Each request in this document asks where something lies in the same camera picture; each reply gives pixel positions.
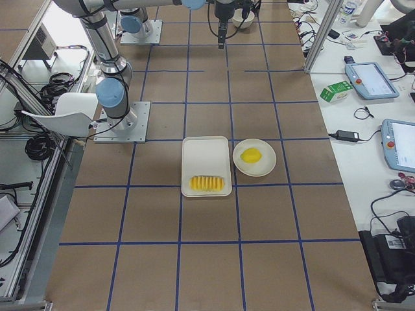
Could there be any white ceramic bowl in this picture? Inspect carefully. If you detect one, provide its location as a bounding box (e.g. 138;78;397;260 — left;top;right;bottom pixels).
231;8;255;29

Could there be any yellow lemon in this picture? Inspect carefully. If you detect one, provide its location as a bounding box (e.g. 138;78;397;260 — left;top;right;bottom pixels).
240;148;262;164

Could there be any green white carton box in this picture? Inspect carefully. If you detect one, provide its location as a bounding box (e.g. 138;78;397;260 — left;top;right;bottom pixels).
320;80;353;102

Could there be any white round plate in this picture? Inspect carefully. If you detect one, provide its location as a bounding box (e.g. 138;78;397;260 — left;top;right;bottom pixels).
233;139;277;177

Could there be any white rectangular tray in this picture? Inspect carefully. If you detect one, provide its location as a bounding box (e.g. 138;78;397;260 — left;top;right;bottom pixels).
181;136;232;198

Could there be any sliced yellow fruit row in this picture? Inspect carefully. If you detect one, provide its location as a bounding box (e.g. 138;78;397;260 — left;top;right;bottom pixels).
189;176;225;192

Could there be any upper blue teach pendant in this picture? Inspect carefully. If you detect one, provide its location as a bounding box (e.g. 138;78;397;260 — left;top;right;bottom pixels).
344;62;399;100

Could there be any blue teach pendant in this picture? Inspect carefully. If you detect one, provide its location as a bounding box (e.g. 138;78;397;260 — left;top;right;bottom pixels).
381;119;414;173
344;62;399;100

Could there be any black power adapter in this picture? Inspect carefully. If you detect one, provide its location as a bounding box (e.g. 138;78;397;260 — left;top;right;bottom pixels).
328;130;360;143

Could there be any white plastic chair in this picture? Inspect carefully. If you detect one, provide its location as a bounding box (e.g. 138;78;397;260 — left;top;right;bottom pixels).
22;93;98;137

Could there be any grey electrical box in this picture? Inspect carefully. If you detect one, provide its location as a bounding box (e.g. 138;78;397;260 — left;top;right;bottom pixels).
19;23;57;70

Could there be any lower blue teach pendant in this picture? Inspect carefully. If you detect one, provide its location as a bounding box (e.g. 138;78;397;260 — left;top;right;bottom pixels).
381;119;414;173

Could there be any aluminium frame post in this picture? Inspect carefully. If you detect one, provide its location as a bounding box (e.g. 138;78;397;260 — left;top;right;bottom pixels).
304;0;342;73

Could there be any small black looped cable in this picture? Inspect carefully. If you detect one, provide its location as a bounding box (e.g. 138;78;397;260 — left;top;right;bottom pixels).
353;106;374;119

